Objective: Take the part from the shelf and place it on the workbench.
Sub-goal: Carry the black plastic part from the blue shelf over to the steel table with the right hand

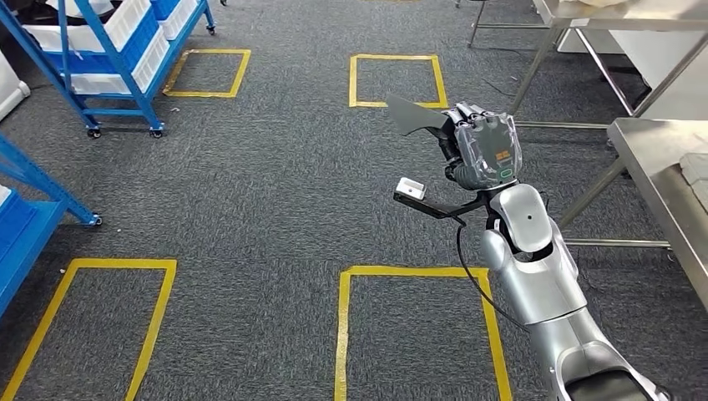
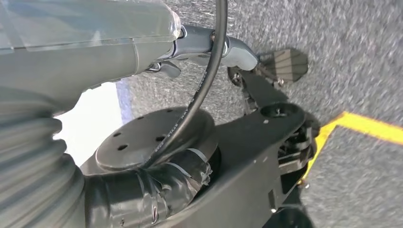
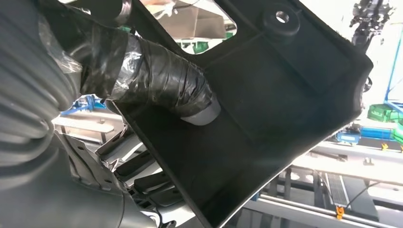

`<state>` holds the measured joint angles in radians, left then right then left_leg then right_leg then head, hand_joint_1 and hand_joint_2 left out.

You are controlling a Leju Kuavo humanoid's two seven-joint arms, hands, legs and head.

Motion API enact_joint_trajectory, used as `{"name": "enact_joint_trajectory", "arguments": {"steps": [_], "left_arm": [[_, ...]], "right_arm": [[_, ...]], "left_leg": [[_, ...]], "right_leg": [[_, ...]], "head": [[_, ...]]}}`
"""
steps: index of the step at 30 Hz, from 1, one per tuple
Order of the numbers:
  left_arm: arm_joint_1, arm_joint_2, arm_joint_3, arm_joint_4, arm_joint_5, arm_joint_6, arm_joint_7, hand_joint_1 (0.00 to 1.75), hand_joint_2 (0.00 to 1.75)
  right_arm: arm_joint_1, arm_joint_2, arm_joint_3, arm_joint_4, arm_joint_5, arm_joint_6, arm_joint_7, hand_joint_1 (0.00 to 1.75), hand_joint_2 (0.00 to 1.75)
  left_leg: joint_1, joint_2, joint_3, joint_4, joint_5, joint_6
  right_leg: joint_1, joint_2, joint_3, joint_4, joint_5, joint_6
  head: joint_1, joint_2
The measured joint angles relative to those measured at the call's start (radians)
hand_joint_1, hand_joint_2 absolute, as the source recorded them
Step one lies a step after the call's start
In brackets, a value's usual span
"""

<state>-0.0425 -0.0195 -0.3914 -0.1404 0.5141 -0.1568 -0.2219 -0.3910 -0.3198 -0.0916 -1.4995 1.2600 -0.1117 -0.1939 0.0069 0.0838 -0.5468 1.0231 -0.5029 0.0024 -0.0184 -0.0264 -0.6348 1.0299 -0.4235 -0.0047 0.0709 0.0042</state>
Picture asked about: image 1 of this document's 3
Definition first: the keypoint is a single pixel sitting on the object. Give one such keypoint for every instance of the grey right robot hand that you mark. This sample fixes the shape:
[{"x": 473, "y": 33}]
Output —
[{"x": 489, "y": 149}]

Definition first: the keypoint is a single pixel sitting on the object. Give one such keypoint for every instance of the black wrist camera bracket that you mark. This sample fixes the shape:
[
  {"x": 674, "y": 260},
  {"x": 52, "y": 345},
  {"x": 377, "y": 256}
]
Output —
[{"x": 431, "y": 209}]

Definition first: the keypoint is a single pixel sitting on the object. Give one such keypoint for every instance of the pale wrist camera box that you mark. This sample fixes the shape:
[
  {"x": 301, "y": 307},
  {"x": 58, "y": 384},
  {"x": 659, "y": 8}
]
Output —
[{"x": 411, "y": 188}]

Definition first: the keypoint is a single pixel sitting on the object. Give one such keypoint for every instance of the white cabinet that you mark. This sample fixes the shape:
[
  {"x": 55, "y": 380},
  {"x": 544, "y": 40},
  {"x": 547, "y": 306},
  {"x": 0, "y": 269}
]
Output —
[{"x": 664, "y": 66}]

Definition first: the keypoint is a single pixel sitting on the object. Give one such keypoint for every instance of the large blue metal shelf rack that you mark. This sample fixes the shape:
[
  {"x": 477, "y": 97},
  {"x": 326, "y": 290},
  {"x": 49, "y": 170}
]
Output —
[{"x": 33, "y": 249}]

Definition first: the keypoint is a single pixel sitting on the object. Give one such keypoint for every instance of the black car part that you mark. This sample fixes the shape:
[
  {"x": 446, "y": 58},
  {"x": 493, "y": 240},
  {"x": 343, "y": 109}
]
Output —
[{"x": 22, "y": 11}]

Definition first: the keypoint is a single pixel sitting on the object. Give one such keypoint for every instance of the white plastic bin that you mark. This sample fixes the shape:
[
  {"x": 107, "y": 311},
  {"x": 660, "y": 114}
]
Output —
[
  {"x": 88, "y": 36},
  {"x": 146, "y": 69},
  {"x": 180, "y": 19}
]

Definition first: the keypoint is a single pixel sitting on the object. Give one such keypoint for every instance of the steel workbench table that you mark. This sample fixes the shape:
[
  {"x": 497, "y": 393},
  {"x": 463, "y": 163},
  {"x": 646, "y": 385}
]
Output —
[{"x": 652, "y": 149}]

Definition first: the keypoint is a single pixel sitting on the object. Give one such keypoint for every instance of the blue plastic bin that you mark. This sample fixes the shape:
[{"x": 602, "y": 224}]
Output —
[
  {"x": 163, "y": 8},
  {"x": 138, "y": 47}
]

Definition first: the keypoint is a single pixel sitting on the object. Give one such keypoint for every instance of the white car part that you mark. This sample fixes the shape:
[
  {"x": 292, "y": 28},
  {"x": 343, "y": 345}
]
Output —
[{"x": 83, "y": 6}]

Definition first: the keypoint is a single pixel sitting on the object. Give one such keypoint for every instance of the long black plastic part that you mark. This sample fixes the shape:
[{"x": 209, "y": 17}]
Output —
[{"x": 412, "y": 116}]

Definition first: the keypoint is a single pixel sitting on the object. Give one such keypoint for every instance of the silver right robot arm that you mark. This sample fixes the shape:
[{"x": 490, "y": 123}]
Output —
[{"x": 536, "y": 288}]

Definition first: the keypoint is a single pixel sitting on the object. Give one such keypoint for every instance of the blue wheeled shelf rack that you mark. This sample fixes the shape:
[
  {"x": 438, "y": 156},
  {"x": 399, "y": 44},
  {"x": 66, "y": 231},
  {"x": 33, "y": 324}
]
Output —
[{"x": 116, "y": 112}]

